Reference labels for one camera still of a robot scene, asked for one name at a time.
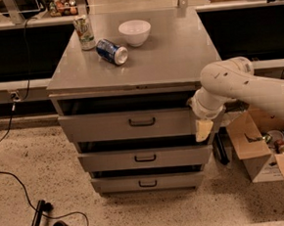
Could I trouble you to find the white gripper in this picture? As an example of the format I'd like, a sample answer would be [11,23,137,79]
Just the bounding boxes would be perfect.
[189,88,226,142]

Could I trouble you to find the grey top drawer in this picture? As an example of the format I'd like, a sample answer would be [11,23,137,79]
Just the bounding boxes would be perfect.
[59,108,197,143]

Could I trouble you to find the grey drawer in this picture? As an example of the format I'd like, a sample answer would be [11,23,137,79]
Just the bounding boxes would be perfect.
[78,146,212,172]
[59,108,197,143]
[90,171,203,195]

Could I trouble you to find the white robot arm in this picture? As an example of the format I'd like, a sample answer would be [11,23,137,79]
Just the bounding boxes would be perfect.
[188,57,284,142]

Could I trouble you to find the grey drawer cabinet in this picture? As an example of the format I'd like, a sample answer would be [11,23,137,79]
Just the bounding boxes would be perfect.
[40,2,241,202]

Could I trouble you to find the grey bottom drawer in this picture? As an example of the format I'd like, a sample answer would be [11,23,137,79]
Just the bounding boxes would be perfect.
[90,171,203,195]

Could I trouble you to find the grey middle drawer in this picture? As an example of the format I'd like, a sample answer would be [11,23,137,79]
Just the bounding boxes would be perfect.
[78,146,212,172]

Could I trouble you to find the cardboard box of cans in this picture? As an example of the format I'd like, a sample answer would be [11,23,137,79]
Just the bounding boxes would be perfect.
[226,107,284,183]

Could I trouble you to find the red can in box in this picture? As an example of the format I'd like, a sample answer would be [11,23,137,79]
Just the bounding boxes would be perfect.
[274,139,284,155]

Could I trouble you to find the blue soda can lying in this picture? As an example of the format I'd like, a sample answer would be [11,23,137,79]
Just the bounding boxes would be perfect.
[96,39,128,66]

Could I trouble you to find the white ceramic bowl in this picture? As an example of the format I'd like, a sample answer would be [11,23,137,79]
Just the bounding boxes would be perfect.
[118,20,151,47]

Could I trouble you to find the green white upright can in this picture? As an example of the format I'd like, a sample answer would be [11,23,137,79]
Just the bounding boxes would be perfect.
[73,15,96,51]

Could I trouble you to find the cans on back shelf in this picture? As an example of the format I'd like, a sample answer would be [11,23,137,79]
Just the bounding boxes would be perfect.
[47,0,78,17]

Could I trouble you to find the black hanging cable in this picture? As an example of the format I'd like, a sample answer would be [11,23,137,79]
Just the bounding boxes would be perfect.
[0,17,50,158]

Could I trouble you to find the black floor cable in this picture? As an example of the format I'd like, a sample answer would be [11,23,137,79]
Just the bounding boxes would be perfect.
[0,163,90,226]

